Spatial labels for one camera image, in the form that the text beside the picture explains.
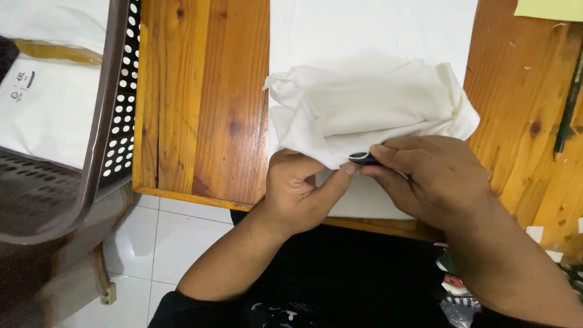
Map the person's right hand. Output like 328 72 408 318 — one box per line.
360 134 496 237

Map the person's left hand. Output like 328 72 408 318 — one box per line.
263 149 359 237

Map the small black tool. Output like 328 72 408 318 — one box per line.
348 152 382 167

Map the white cloth garment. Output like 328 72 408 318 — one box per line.
263 59 482 170

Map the person's black shirt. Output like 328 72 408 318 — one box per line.
148 210 483 328

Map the heap of mixed items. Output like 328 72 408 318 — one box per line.
434 218 583 328

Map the black pen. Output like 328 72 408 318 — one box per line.
553 48 583 156

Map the white paper sheet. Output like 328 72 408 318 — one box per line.
268 0 479 220

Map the brown perforated plastic basket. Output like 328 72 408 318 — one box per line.
0 0 143 247

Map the wooden furniture leg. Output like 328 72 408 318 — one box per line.
90 241 118 306

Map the yellow paper sheet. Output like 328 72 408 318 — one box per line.
514 0 583 23

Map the white packaged garment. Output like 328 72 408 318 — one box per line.
0 0 111 170

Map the dark cloth piece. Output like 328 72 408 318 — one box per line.
0 36 20 85

